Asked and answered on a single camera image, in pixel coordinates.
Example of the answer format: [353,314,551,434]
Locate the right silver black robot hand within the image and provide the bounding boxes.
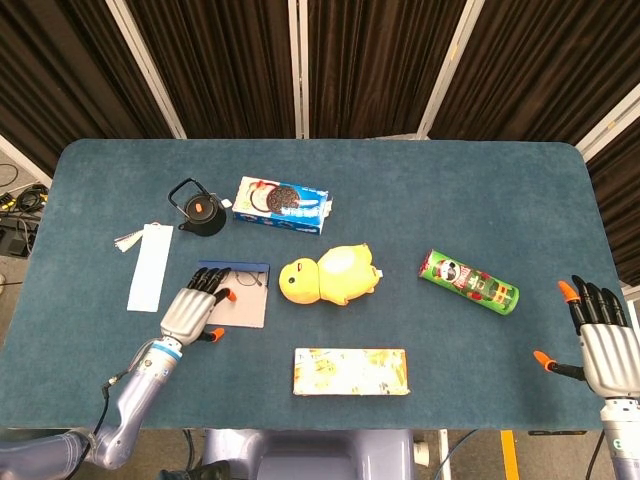
[532,273,640,399]

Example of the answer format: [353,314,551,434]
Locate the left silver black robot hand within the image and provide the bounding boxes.
[159,266,237,347]

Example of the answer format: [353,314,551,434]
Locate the black eyeglasses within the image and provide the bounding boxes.
[227,269,265,288]

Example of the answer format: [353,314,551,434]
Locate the lavender robot base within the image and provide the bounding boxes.
[202,428,416,480]

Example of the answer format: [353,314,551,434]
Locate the long white paper strip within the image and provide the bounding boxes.
[126,223,175,313]

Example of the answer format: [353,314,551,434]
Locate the white swatch fan booklet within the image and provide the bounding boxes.
[113,231,146,253]

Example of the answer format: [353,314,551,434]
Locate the black teapot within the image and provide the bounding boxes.
[167,177,228,238]

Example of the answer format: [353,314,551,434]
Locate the blue Oreo cookie box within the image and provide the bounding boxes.
[232,175,335,236]

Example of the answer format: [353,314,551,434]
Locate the yellow plush toy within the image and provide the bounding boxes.
[278,242,385,306]

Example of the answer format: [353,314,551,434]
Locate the green Pringles can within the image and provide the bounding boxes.
[416,248,520,318]

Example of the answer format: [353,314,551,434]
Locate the orange cake box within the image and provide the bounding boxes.
[292,347,413,398]

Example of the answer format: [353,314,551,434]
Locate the white table leg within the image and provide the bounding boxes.
[437,428,454,480]

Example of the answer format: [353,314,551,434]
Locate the blue felt table cover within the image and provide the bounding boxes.
[0,138,634,432]

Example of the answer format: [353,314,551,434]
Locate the dark brown curtain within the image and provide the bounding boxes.
[0,0,640,287]

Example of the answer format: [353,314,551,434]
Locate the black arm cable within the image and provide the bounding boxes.
[79,368,132,469]

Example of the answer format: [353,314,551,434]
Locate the blue floor cable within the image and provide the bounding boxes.
[440,429,482,480]

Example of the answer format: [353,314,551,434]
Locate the black floor cable bundle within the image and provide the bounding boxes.
[0,162,51,254]

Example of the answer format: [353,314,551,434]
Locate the white partition frame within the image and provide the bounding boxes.
[104,0,188,140]
[287,0,312,140]
[574,83,640,162]
[416,0,484,140]

